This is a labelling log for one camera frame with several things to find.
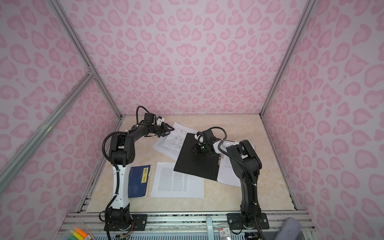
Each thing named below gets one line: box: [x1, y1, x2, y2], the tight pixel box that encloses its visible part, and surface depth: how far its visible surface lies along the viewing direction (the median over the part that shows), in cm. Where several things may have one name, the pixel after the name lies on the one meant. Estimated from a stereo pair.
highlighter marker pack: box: [64, 227, 94, 240], surface depth 70 cm
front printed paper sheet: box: [151, 162, 204, 198], surface depth 88 cm
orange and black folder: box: [173, 132, 222, 182], surface depth 94 cm
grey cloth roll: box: [274, 217, 302, 240], surface depth 70 cm
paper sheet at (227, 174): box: [217, 154, 241, 188], surface depth 93 cm
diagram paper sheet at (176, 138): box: [162, 122, 198, 150], surface depth 109 cm
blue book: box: [128, 164, 152, 199], surface depth 87 cm
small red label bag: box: [217, 223, 231, 239], surface depth 70 cm
